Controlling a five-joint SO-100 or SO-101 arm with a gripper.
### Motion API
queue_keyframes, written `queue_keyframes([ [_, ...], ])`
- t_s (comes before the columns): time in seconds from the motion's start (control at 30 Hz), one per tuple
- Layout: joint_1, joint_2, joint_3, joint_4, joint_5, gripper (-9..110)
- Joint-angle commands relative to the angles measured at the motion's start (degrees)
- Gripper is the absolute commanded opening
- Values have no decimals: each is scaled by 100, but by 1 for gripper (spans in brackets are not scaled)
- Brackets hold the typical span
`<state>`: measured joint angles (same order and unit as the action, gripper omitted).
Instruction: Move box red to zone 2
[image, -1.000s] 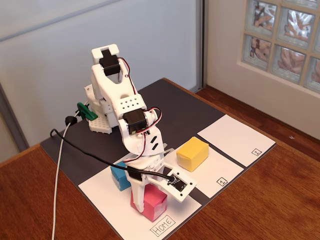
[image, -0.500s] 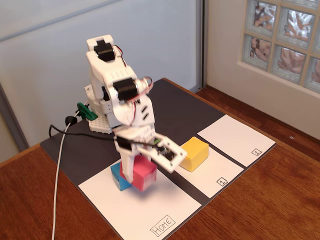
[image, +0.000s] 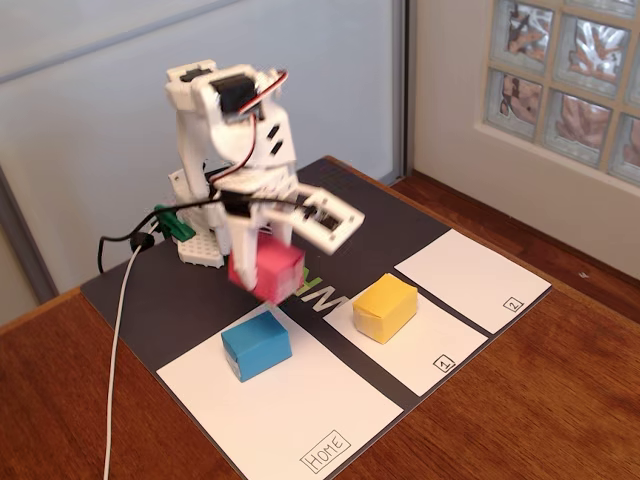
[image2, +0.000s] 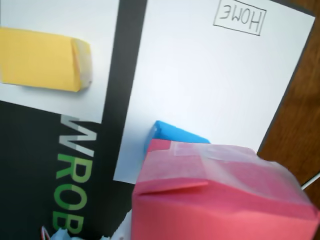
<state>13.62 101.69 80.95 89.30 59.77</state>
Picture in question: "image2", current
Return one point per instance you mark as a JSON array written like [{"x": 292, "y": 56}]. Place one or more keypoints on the white paper sheet marked 1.
[{"x": 100, "y": 25}]

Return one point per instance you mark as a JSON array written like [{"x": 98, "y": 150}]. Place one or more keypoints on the black printed mat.
[{"x": 25, "y": 162}]

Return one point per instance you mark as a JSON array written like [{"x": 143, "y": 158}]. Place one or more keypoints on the red paper box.
[{"x": 212, "y": 200}]

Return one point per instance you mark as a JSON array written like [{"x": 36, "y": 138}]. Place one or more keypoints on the yellow paper box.
[{"x": 37, "y": 60}]

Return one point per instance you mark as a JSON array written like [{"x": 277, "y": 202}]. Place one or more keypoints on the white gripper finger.
[{"x": 125, "y": 230}]

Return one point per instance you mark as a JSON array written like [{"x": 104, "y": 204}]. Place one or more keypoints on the blue paper box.
[{"x": 172, "y": 133}]

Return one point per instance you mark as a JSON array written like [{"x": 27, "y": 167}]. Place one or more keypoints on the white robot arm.
[{"x": 61, "y": 235}]

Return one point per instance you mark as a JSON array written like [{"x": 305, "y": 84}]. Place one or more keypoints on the white paper sheet marked HOME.
[{"x": 200, "y": 75}]

